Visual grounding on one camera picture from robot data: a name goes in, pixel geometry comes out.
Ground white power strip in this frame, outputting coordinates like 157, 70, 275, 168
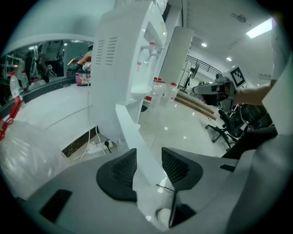
87, 140, 114, 155

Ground white power cable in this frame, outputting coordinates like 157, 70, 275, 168
73, 84, 103, 160

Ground person's right forearm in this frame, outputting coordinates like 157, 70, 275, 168
234, 81, 275, 106

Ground rectangular ceiling light panel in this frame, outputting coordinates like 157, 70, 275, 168
245, 17, 273, 39

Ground large clear red-capped jug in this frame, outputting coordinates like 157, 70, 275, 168
160, 81, 179, 107
151, 77, 166, 106

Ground red and white barrier tape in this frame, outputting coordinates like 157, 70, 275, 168
0, 95, 24, 142

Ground black standing fan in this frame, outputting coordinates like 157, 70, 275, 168
189, 63, 200, 81

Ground white water dispenser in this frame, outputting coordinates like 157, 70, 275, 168
90, 0, 170, 144

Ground pink patterned bag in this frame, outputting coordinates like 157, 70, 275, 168
75, 70, 92, 87

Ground grey ceiling fixture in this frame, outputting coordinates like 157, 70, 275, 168
230, 12, 252, 25

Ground white partition panel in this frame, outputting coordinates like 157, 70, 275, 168
158, 26, 195, 83

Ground person's dark trousers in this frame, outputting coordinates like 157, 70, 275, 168
221, 125, 279, 159

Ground white cabinet door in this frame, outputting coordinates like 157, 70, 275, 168
115, 104, 171, 187

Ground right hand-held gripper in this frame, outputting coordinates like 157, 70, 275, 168
191, 65, 246, 113

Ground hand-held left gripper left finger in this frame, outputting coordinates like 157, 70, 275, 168
96, 148, 138, 202

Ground clear plastic bag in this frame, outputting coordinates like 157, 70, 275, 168
0, 120, 68, 200

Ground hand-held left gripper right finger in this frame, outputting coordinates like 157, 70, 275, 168
161, 147, 204, 191

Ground black metal railing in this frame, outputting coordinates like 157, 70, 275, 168
184, 54, 221, 75

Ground clear bottle with red cap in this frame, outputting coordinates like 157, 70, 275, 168
9, 71, 25, 108

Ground wooden step platform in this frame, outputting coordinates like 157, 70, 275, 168
174, 90, 217, 121

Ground black office chair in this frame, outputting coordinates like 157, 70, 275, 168
204, 109, 250, 150

